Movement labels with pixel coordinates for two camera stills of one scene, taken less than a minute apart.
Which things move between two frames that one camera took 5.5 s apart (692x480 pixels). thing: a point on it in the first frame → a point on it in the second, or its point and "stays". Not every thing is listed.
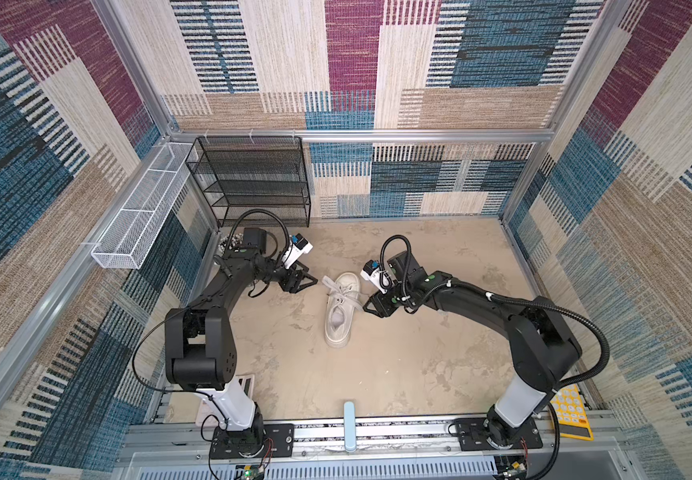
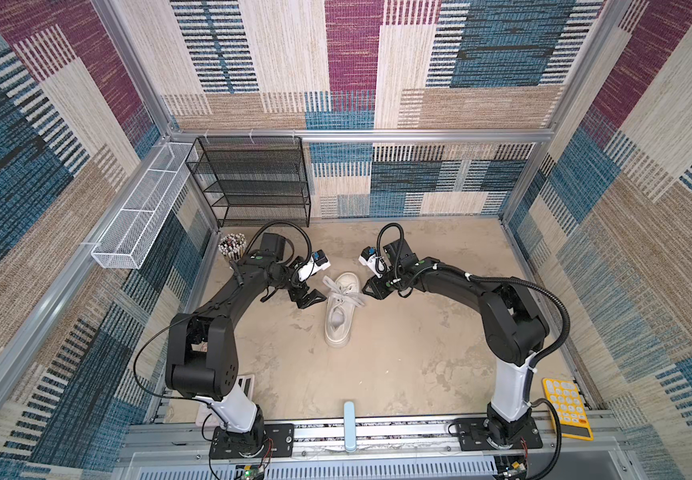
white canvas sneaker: x=340 y=305 stays
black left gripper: x=292 y=286 → x=306 y=298
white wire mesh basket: x=129 y=237 stays
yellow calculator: x=570 y=410 stays
